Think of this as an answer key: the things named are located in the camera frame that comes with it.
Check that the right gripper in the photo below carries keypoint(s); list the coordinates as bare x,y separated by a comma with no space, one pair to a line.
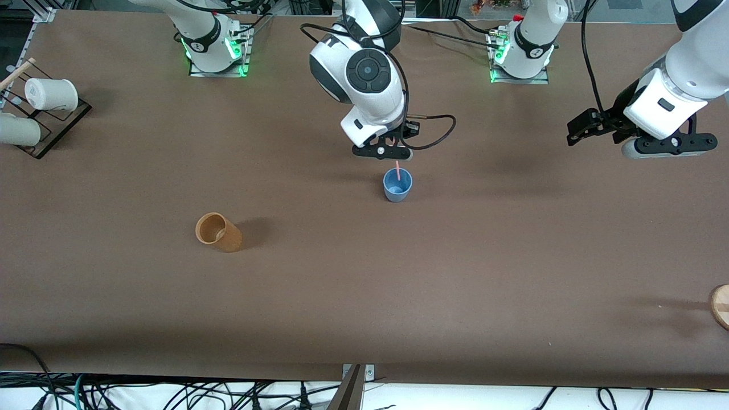
408,129

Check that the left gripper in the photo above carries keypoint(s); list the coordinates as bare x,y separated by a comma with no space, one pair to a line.
617,114

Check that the pink straw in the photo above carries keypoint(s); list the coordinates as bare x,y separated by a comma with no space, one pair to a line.
397,171

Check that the blue plastic cup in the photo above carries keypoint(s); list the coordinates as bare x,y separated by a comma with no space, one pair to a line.
398,195

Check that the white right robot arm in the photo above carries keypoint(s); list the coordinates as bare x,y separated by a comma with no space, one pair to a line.
370,74

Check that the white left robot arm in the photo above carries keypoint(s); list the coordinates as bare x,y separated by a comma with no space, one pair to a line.
700,62

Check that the black cup rack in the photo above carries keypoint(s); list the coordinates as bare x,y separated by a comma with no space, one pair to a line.
62,122

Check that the white cup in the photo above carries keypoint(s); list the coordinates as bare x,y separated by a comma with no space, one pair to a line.
54,94
17,130

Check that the orange background clutter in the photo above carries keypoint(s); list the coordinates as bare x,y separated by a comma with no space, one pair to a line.
484,5

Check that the round wooden disc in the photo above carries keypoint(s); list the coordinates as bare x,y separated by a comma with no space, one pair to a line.
722,307

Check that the wooden stick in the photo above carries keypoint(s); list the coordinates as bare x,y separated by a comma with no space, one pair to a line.
20,71

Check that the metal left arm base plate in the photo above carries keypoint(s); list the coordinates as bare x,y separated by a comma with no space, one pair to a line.
541,80

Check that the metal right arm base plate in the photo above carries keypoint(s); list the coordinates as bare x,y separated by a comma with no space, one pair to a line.
196,73

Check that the small metal table bracket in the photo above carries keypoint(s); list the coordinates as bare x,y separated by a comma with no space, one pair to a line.
370,373

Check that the dark brown wedge post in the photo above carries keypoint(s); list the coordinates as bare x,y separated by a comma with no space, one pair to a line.
348,393

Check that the metal corner bracket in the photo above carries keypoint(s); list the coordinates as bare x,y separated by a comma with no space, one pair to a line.
45,15

